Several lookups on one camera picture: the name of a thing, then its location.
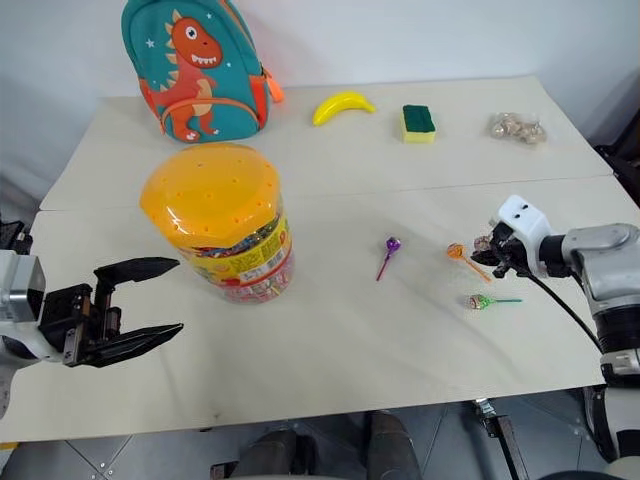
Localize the purple lollipop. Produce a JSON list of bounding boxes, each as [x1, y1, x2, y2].
[[375, 235, 403, 283]]

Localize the metal table leg clamp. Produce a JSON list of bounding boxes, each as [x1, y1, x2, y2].
[[471, 396, 532, 480]]

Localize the clear plastic lollipop jar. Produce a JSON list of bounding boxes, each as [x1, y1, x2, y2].
[[183, 197, 297, 306]]

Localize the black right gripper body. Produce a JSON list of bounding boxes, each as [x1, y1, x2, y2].
[[487, 223, 540, 279]]

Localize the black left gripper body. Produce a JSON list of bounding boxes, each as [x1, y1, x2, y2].
[[38, 282, 123, 370]]

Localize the teal dinosaur backpack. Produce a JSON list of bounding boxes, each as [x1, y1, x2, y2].
[[119, 0, 287, 144]]

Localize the clear bag of nuts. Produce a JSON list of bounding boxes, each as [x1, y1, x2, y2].
[[482, 111, 549, 148]]

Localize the black furniture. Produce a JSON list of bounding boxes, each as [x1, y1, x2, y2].
[[591, 68, 640, 204]]

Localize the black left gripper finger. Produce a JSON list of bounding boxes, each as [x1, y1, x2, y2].
[[92, 256, 182, 312], [81, 322, 185, 370]]

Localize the orange lollipop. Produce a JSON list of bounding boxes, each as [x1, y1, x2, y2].
[[445, 242, 494, 285]]

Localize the dark rounded shape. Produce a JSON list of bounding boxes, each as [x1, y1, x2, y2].
[[209, 428, 314, 480], [368, 409, 422, 480]]

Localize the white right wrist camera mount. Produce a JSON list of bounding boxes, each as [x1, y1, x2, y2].
[[487, 195, 554, 274]]

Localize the orange jar lid with holes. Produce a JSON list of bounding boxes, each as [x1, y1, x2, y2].
[[138, 143, 281, 250]]

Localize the yellow toy banana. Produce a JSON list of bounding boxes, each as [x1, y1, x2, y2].
[[311, 90, 378, 128]]

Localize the green stick lollipop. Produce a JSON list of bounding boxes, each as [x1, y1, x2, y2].
[[464, 293, 523, 312]]

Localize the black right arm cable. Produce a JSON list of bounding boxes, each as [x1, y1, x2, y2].
[[517, 269, 604, 354]]

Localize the yellow green sponge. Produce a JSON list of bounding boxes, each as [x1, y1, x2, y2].
[[400, 103, 439, 147]]

